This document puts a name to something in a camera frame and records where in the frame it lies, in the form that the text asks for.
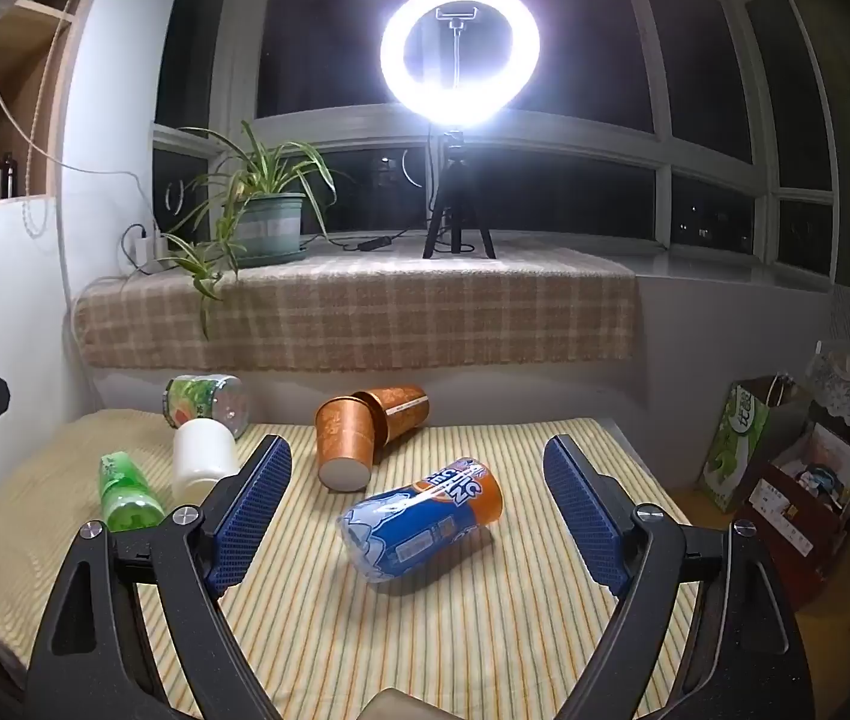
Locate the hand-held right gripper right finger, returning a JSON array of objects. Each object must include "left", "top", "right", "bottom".
[{"left": 542, "top": 433, "right": 819, "bottom": 720}]

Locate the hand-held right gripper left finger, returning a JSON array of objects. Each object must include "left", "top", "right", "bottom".
[{"left": 26, "top": 435, "right": 295, "bottom": 720}]

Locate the blue and orange cup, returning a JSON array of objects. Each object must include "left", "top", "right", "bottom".
[{"left": 340, "top": 457, "right": 504, "bottom": 584}]

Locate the white cup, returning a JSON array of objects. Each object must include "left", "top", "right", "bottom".
[{"left": 172, "top": 420, "right": 240, "bottom": 500}]

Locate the brown paper cup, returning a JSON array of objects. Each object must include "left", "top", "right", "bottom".
[
  {"left": 315, "top": 392, "right": 381, "bottom": 494},
  {"left": 353, "top": 385, "right": 429, "bottom": 443}
]

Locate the green label cup clear lid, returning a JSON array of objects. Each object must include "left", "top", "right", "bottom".
[{"left": 164, "top": 373, "right": 250, "bottom": 441}]

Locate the green drink bottle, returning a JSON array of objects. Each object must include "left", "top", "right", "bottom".
[{"left": 99, "top": 451, "right": 166, "bottom": 533}]

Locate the green paper bag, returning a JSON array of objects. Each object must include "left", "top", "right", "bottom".
[{"left": 696, "top": 375, "right": 816, "bottom": 515}]

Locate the striped tablecloth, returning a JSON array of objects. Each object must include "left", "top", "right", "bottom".
[{"left": 0, "top": 409, "right": 699, "bottom": 720}]

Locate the red box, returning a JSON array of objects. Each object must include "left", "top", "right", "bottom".
[{"left": 735, "top": 457, "right": 850, "bottom": 608}]

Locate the plaid cloth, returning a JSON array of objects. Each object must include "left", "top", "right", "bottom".
[{"left": 74, "top": 236, "right": 637, "bottom": 370}]

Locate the green flower pot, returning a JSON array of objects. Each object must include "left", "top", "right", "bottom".
[{"left": 233, "top": 193, "right": 310, "bottom": 265}]

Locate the spider plant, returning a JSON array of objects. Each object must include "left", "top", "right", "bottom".
[{"left": 158, "top": 120, "right": 355, "bottom": 338}]

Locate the black tripod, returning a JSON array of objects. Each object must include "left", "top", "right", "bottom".
[{"left": 422, "top": 131, "right": 497, "bottom": 261}]

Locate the wooden shelf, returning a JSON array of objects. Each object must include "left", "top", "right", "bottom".
[{"left": 0, "top": 0, "right": 111, "bottom": 211}]

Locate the phone holder clamp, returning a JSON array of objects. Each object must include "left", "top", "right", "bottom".
[{"left": 435, "top": 6, "right": 480, "bottom": 91}]

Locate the white cable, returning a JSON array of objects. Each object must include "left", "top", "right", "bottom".
[{"left": 0, "top": 0, "right": 156, "bottom": 241}]

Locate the black cable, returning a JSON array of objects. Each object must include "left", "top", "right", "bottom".
[{"left": 312, "top": 229, "right": 426, "bottom": 252}]

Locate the ring light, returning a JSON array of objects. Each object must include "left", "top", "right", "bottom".
[{"left": 380, "top": 0, "right": 542, "bottom": 128}]

